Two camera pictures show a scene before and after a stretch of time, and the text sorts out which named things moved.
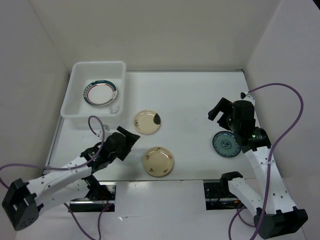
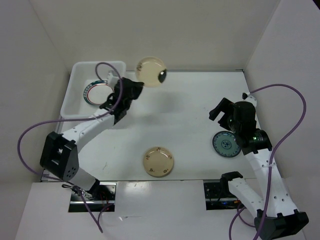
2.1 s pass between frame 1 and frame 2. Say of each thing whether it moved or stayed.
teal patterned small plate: stayed
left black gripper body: moved
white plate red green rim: stayed
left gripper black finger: moved
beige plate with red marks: stayed
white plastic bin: stayed
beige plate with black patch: moved
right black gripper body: stayed
